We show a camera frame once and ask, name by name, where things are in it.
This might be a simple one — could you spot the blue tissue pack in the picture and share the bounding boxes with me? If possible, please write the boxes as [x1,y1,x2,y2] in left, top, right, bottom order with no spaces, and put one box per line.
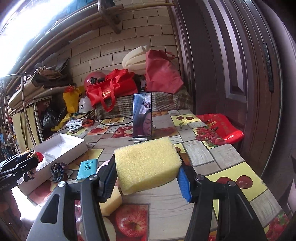
[76,159,98,182]

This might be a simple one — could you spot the large yellow sponge block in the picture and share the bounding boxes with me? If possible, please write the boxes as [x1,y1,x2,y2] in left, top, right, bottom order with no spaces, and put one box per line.
[114,137,182,195]

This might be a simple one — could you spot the metal shelf with curtain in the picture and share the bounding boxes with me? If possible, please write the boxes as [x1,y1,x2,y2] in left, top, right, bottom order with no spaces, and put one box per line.
[7,70,75,153]

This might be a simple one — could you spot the white helmet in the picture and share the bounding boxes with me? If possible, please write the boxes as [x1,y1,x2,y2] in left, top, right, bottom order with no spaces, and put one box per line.
[78,96,93,113]

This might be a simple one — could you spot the black plastic bag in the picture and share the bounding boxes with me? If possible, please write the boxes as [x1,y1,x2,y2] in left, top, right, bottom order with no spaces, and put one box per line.
[42,108,59,129]

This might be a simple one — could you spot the black cable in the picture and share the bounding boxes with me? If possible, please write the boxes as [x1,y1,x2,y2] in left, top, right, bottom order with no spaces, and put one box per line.
[69,115,134,133]

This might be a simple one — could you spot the smartphone on stand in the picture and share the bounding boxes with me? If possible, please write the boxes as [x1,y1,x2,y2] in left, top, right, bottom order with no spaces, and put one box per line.
[132,92,152,140]

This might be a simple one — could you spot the white shallow box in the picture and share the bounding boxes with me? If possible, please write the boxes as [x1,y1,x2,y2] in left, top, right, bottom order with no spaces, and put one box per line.
[18,134,87,196]

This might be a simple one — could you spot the red plastic bag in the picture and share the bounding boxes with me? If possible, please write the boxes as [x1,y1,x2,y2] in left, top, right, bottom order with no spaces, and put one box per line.
[196,113,244,147]

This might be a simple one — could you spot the plaid cloth covered box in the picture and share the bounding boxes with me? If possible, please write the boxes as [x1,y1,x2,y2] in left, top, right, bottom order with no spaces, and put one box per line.
[95,86,194,120]

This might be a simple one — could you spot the red plush apple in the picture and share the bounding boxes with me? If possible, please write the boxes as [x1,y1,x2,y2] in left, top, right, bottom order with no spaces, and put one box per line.
[34,152,44,163]

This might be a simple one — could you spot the cream foam roll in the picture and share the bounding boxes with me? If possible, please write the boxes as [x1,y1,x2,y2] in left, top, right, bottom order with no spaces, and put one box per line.
[122,45,150,75]

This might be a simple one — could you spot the red tote bag gold print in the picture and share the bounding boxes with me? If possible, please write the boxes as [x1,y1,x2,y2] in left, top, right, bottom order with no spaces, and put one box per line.
[86,69,137,112]

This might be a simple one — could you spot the yellow shopping bag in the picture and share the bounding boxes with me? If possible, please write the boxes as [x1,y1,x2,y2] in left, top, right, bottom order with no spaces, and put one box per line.
[63,85,85,113]

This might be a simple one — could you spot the dark wooden door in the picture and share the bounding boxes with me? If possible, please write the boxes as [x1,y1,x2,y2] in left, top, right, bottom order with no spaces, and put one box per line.
[172,1,295,179]

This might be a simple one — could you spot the small yellow sponge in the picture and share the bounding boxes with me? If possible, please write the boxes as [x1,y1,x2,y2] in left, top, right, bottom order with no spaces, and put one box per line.
[99,186,122,216]

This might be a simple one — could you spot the red nonwoven bag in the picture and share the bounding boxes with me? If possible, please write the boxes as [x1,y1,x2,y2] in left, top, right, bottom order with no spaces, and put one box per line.
[145,50,183,94]

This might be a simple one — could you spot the braided rope knot toy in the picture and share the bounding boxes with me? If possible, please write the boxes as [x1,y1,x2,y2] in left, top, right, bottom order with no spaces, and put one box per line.
[50,162,68,183]

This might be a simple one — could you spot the red helmet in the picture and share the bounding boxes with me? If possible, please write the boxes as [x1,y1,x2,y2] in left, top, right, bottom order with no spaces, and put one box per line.
[83,71,106,90]

